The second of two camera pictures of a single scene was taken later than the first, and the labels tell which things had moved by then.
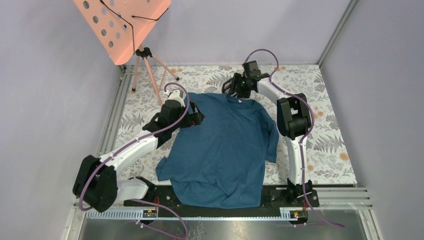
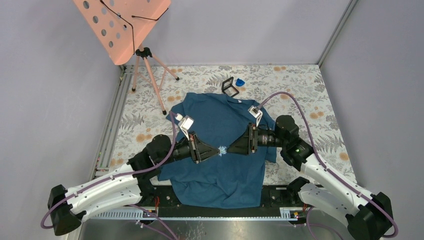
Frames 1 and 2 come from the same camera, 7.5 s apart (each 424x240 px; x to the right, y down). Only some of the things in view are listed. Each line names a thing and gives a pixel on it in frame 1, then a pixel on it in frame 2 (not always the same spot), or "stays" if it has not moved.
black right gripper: (242, 94) → (248, 141)
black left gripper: (194, 119) → (205, 151)
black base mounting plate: (276, 198) stays
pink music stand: (121, 27) stays
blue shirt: (220, 162) stays
